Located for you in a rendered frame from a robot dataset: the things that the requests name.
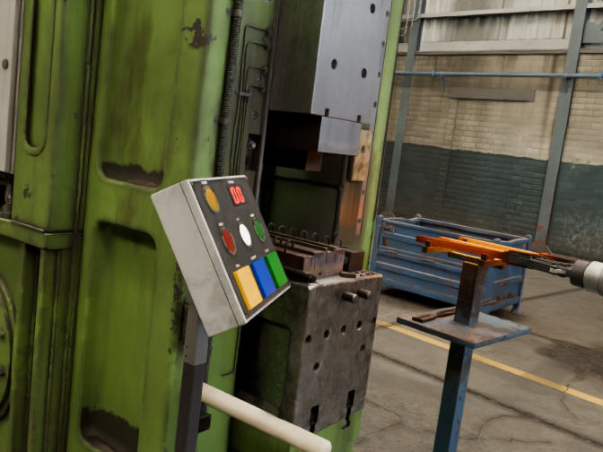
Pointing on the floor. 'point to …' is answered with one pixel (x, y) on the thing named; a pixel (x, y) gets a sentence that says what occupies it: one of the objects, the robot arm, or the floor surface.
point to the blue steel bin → (410, 268)
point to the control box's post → (191, 382)
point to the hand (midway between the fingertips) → (520, 259)
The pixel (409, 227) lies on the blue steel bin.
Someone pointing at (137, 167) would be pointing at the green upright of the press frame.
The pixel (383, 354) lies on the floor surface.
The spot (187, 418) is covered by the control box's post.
